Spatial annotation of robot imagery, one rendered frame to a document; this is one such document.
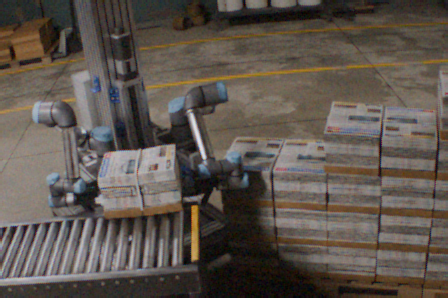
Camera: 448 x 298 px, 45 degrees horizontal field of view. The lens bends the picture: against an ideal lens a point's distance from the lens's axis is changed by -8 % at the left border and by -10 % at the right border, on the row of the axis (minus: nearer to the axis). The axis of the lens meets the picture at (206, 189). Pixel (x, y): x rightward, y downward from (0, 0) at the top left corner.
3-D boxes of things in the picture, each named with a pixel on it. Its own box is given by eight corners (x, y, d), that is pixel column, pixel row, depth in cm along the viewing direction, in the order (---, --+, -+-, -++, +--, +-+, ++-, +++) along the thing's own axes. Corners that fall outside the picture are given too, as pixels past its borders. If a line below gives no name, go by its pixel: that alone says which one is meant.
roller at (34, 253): (49, 229, 294) (47, 221, 292) (30, 286, 254) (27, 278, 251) (41, 230, 295) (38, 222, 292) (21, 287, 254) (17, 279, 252)
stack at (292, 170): (248, 251, 384) (236, 135, 341) (423, 263, 345) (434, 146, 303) (231, 289, 353) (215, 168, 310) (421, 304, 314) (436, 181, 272)
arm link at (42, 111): (97, 154, 329) (49, 118, 279) (75, 153, 334) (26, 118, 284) (101, 134, 332) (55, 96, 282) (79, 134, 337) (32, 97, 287)
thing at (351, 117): (333, 102, 311) (333, 100, 311) (383, 105, 301) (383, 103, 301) (324, 131, 282) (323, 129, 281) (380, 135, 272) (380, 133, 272)
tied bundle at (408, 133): (384, 143, 313) (384, 105, 301) (433, 146, 303) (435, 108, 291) (379, 177, 283) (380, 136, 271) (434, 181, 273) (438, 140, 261)
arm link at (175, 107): (168, 119, 352) (164, 98, 345) (190, 114, 354) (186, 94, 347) (172, 126, 342) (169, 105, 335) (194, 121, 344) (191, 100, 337)
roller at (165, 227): (166, 218, 292) (173, 213, 290) (162, 279, 251) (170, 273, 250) (159, 212, 290) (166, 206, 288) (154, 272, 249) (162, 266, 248)
